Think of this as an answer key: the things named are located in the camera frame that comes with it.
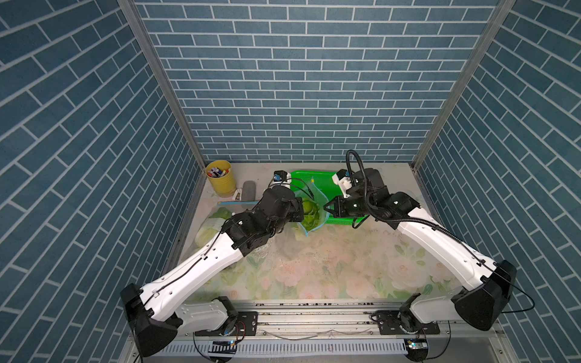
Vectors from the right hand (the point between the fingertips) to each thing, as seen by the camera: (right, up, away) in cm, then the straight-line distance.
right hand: (326, 209), depth 74 cm
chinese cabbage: (-5, -2, +2) cm, 6 cm away
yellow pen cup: (-45, +12, +28) cm, 55 cm away
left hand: (-6, +3, -4) cm, 7 cm away
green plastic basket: (0, +9, -3) cm, 9 cm away
